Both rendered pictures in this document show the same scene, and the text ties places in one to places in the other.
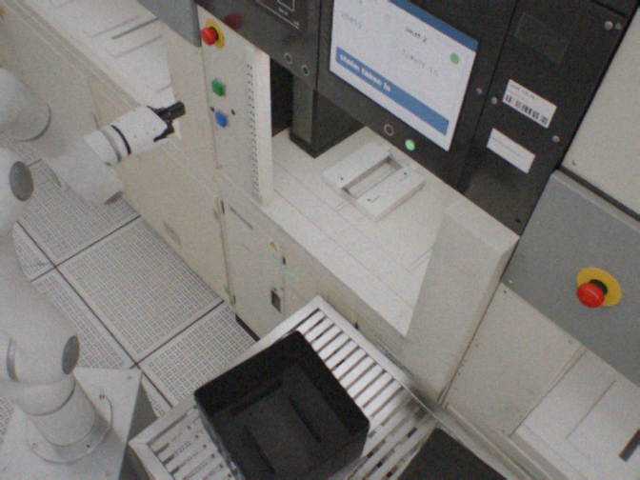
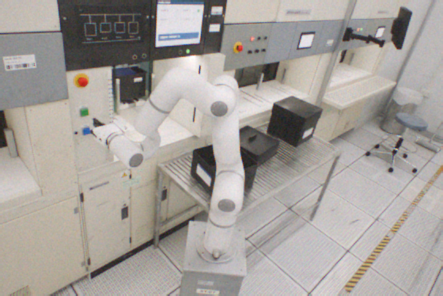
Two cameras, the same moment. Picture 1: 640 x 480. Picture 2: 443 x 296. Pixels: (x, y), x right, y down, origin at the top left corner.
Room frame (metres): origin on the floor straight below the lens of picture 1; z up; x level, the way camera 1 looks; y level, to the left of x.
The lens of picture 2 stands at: (0.65, 1.53, 1.92)
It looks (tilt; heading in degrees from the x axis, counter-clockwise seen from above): 32 degrees down; 266
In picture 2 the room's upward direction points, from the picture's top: 10 degrees clockwise
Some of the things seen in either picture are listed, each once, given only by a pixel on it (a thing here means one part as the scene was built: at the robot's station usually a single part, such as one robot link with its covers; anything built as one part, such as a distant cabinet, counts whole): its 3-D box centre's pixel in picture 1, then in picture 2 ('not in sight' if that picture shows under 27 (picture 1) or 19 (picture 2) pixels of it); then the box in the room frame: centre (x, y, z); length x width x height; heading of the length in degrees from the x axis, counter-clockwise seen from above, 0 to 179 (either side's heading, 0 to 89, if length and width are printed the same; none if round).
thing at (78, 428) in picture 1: (58, 406); (219, 232); (0.53, 0.55, 0.85); 0.19 x 0.19 x 0.18
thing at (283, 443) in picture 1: (281, 423); (223, 168); (0.52, 0.05, 0.85); 0.28 x 0.28 x 0.17; 38
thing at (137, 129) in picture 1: (137, 130); (109, 135); (1.04, 0.42, 1.20); 0.11 x 0.10 x 0.07; 136
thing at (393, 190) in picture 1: (373, 178); (111, 127); (1.23, -0.15, 0.89); 0.22 x 0.21 x 0.04; 136
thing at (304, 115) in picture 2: not in sight; (293, 120); (-0.01, -0.65, 0.89); 0.29 x 0.29 x 0.25; 50
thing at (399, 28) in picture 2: not in sight; (380, 28); (-0.65, -1.22, 1.57); 0.53 x 0.40 x 0.36; 136
